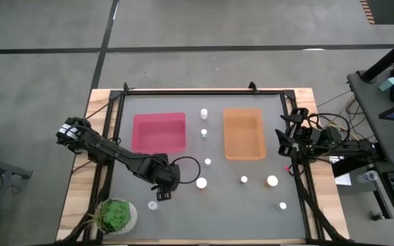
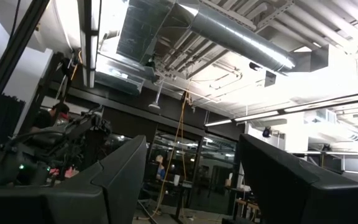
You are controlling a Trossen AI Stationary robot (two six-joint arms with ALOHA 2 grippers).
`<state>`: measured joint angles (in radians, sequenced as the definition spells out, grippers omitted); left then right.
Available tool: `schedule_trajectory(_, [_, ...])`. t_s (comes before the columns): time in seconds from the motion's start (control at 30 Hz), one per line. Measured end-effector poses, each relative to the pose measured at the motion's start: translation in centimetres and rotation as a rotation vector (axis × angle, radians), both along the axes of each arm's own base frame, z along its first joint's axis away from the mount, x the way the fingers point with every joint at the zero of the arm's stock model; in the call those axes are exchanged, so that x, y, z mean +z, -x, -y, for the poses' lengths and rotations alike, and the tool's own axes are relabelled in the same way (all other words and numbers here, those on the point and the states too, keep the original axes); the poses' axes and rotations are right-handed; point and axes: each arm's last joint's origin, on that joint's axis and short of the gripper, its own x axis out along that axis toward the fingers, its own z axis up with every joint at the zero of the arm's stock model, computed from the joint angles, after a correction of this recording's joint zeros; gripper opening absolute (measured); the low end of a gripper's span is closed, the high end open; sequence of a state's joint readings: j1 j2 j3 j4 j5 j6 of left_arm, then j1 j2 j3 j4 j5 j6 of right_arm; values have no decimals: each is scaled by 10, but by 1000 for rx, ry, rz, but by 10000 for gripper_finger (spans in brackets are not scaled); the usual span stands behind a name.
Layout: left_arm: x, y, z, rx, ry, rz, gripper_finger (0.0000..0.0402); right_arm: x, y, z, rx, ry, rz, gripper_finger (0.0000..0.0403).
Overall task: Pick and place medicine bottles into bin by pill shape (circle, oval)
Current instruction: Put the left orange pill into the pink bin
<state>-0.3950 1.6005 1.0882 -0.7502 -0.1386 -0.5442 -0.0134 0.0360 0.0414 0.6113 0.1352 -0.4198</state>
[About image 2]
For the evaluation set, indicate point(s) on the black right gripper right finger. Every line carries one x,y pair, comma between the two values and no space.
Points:
291,199

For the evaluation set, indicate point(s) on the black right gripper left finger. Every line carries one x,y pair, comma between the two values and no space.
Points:
73,205

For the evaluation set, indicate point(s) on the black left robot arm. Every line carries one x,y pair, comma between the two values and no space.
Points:
73,140

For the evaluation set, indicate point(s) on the long linear ceiling light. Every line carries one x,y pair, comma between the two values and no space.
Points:
256,115
89,46

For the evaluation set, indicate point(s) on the person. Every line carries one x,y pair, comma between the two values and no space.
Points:
159,168
50,116

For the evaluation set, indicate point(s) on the white pendant lamp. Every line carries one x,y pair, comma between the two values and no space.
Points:
154,105

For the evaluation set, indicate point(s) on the black ceiling camera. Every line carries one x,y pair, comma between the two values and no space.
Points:
266,132

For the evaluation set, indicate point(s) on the black metal table frame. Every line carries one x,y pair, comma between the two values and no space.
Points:
11,53

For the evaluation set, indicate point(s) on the silver round air duct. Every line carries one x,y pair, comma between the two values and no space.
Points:
238,37

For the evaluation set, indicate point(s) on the dark rectangular air duct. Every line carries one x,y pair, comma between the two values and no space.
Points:
141,28

